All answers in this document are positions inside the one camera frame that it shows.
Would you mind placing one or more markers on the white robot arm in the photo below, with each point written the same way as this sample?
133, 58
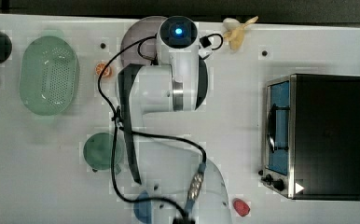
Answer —
179, 184

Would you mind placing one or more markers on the grey round plate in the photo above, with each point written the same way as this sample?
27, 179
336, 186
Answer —
143, 28

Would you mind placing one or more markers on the orange slice toy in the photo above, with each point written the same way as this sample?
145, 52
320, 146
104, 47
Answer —
103, 70

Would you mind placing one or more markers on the peeled banana toy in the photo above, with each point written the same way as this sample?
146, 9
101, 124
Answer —
234, 34

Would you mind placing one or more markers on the blue bowl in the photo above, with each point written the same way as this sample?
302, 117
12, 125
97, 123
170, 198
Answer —
142, 209

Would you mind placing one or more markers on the red strawberry toy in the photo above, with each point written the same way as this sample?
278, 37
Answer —
241, 207

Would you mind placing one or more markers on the black toaster oven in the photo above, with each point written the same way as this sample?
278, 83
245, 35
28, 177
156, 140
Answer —
312, 137

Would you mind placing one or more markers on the green perforated colander basket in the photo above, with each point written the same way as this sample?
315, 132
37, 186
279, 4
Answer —
49, 74

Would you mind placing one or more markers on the green cup with handle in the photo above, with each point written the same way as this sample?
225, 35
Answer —
97, 152

